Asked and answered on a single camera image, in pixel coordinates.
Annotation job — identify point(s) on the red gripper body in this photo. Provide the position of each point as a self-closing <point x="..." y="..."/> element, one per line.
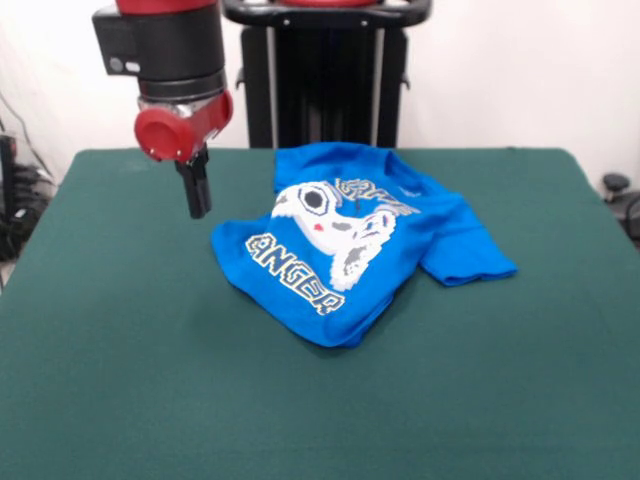
<point x="180" y="132"/>

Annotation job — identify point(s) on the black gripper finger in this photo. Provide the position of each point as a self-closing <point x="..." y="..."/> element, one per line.
<point x="192" y="192"/>
<point x="204" y="180"/>

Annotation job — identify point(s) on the blue game-controller print t-shirt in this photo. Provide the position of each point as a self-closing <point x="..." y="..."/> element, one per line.
<point x="450" y="240"/>

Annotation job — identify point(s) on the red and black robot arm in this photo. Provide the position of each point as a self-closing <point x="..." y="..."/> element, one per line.
<point x="170" y="50"/>

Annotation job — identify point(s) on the dark green table cloth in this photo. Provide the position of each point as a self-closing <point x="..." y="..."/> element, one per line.
<point x="125" y="350"/>

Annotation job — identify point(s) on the black electronics box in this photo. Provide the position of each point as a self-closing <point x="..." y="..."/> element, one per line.
<point x="7" y="170"/>

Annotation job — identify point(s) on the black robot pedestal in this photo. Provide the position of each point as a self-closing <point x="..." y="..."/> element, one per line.
<point x="325" y="75"/>

